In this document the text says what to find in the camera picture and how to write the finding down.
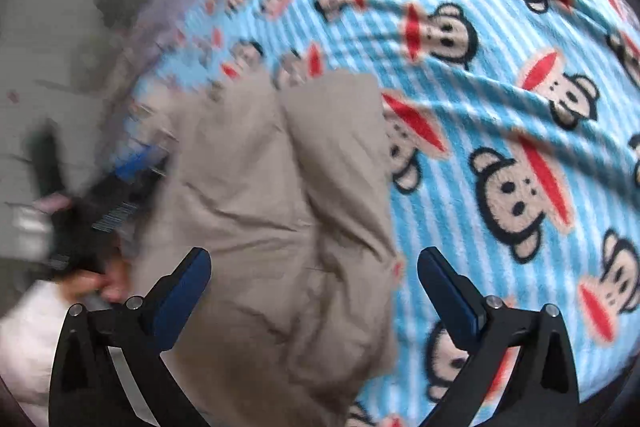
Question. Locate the beige quilted down jacket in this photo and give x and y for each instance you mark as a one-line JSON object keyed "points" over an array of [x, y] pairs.
{"points": [[260, 197]]}

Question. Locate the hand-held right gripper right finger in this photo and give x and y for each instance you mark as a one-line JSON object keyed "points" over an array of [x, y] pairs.
{"points": [[450, 299]]}

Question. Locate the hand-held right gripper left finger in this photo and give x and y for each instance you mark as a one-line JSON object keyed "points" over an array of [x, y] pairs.
{"points": [[180, 297]]}

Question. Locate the blue monkey printed blanket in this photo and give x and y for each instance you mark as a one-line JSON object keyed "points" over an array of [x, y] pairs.
{"points": [[500, 107]]}

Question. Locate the person's left hand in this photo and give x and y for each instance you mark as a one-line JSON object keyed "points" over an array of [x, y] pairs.
{"points": [[110, 279]]}

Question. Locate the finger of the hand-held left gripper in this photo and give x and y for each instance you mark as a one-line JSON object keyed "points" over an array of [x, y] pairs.
{"points": [[140, 161]]}

